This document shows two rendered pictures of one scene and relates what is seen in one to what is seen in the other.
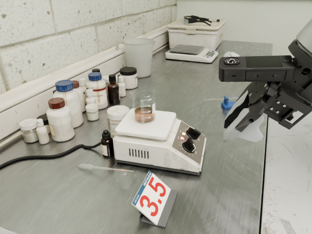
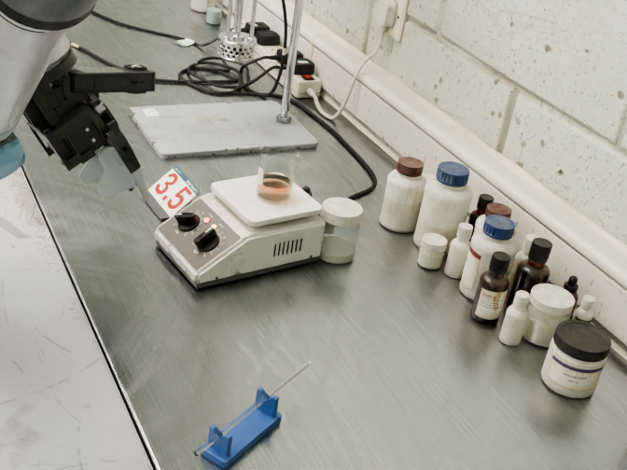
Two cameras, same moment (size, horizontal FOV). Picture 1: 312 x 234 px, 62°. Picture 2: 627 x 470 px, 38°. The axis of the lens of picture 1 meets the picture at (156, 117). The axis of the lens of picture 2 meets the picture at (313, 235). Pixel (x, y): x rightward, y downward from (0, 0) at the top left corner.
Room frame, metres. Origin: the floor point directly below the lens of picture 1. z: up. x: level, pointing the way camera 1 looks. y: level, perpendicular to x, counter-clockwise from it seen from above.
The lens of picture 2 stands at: (1.25, -0.83, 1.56)
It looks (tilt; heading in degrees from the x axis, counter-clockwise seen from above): 29 degrees down; 126
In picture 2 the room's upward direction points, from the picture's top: 9 degrees clockwise
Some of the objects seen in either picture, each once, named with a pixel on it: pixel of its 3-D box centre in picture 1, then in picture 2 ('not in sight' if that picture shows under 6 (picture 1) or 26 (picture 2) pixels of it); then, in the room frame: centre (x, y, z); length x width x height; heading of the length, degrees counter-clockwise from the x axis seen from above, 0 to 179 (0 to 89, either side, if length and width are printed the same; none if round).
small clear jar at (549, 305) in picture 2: (110, 85); (546, 315); (0.91, 0.17, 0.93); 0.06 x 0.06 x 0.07
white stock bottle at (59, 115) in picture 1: (60, 119); (404, 193); (0.61, 0.26, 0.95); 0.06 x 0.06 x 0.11
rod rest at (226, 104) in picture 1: (237, 100); (243, 424); (0.79, -0.27, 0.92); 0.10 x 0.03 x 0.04; 97
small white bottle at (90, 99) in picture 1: (91, 101); (460, 250); (0.75, 0.20, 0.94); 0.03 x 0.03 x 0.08
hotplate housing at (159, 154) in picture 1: (158, 139); (246, 228); (0.52, 0.00, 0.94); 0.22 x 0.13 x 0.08; 75
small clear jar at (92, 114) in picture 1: (92, 112); (431, 252); (0.71, 0.20, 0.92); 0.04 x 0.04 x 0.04
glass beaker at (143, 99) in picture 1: (143, 105); (277, 172); (0.54, 0.03, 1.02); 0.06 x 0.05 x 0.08; 95
